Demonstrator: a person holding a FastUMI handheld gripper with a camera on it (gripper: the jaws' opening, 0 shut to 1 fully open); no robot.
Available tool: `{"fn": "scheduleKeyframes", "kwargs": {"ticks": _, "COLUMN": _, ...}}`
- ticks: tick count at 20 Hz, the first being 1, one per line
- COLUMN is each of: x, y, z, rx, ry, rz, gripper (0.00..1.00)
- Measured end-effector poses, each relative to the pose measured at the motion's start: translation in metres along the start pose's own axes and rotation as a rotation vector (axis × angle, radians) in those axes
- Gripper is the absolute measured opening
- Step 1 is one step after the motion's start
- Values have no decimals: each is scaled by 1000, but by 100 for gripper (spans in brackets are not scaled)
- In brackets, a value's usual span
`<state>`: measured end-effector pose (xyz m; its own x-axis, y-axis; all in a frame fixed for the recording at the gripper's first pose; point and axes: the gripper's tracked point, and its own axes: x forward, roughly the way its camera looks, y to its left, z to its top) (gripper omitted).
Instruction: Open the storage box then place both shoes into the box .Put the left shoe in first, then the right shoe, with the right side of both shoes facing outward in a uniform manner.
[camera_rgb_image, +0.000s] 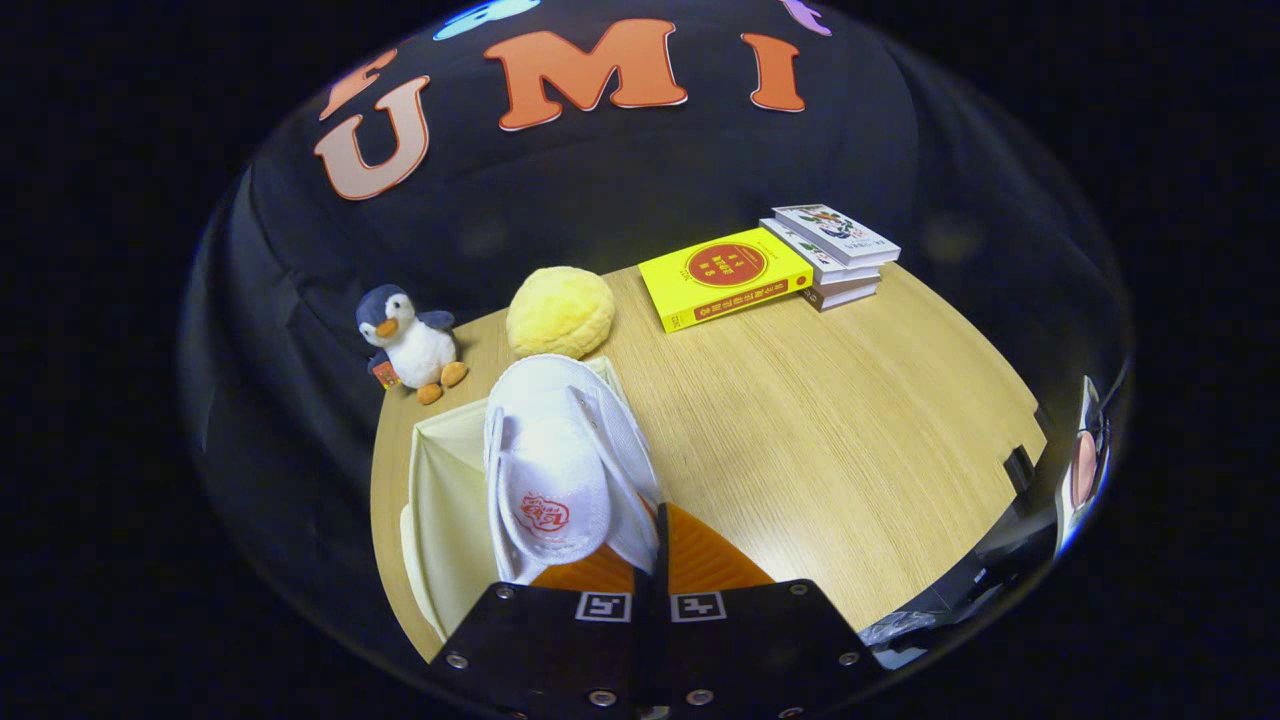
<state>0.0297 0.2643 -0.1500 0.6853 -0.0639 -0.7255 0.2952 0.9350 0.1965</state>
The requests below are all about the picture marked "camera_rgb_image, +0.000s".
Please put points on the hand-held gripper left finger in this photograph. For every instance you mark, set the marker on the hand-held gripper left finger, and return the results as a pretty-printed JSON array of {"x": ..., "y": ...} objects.
[{"x": 540, "y": 650}]

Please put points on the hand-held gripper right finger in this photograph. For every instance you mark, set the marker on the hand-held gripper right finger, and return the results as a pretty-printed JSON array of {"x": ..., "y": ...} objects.
[{"x": 760, "y": 650}]

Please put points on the beige fabric storage box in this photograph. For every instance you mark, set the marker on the beige fabric storage box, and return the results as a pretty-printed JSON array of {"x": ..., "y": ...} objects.
[{"x": 450, "y": 500}]

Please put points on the white canvas shoe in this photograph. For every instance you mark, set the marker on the white canvas shoe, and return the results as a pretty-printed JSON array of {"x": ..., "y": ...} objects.
[{"x": 560, "y": 460}]

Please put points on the penguin plush toy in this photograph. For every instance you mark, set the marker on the penguin plush toy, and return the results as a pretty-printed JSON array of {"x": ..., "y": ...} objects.
[{"x": 415, "y": 345}]

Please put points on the yellow round plush cushion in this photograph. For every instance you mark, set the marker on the yellow round plush cushion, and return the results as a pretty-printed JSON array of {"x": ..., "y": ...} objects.
[{"x": 560, "y": 312}]

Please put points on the brown-edged book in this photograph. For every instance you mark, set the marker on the brown-edged book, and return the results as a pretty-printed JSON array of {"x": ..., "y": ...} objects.
[{"x": 845, "y": 294}]

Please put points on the yellow book with red circle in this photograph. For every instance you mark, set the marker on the yellow book with red circle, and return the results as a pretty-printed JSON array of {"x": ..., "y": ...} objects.
[{"x": 725, "y": 278}]

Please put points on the white plain book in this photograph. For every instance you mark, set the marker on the white plain book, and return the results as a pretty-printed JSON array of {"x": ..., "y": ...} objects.
[{"x": 845, "y": 272}]

